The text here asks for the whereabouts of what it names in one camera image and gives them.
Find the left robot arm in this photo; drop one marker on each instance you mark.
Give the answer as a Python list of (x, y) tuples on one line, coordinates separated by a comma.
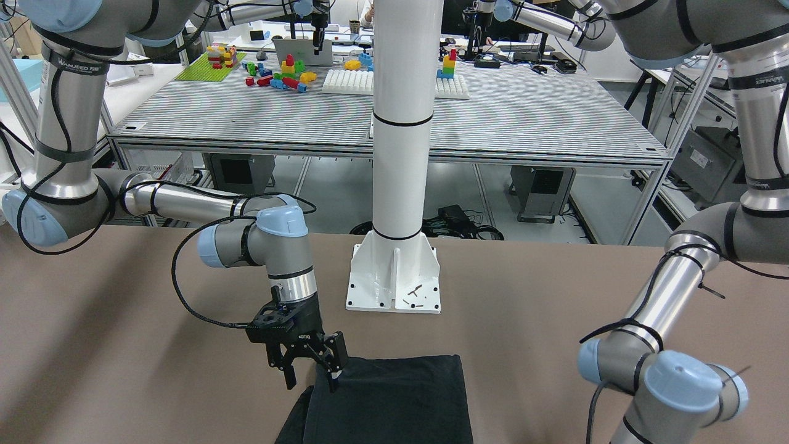
[(675, 395)]

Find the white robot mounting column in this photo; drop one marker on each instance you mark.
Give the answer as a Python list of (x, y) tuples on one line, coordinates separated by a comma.
[(395, 268)]

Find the black printed t-shirt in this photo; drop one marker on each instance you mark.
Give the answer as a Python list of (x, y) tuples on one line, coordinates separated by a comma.
[(414, 400)]

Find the green lego baseplate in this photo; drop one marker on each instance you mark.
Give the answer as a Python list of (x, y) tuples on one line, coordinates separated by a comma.
[(212, 66)]

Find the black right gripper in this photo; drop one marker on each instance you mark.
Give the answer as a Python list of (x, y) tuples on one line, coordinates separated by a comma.
[(306, 319)]

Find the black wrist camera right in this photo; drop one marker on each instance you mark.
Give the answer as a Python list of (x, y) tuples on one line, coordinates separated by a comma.
[(273, 325)]

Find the striped metal work table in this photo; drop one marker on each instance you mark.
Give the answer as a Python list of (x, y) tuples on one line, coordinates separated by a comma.
[(513, 116)]

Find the white peg board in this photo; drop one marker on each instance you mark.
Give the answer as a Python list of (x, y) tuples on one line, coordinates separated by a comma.
[(349, 82), (452, 88)]

